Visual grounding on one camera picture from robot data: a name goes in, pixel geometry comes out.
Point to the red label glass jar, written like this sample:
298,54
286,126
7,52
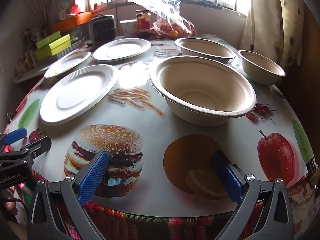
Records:
143,22

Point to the clear plastic bag of oranges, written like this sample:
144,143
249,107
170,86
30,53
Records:
175,27

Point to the small grey heater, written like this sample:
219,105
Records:
102,28

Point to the plaid cloth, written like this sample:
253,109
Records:
140,227

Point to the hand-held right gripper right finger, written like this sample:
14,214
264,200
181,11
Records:
226,175

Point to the green box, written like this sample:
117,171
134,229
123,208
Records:
60,45
47,40

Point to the grey ribbed tray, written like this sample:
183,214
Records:
70,48

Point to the beige paper bowl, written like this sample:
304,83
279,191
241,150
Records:
205,48
200,92
260,65

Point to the grey side shelf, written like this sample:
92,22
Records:
30,73

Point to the patterned cream curtain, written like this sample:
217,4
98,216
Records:
265,17

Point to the white paper cup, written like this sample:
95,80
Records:
128,28

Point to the white foam plate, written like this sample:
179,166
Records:
67,63
75,97
122,50

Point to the floral cloth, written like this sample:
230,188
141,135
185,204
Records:
302,197

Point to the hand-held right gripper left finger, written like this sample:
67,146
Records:
95,175

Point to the black binder clip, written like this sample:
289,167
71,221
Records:
311,166

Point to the colourful gift box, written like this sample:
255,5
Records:
63,2

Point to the orange box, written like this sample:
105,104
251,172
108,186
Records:
75,20

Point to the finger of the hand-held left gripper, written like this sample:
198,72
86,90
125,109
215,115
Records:
41,145
16,133

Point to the food printed tablecloth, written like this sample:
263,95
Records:
155,130

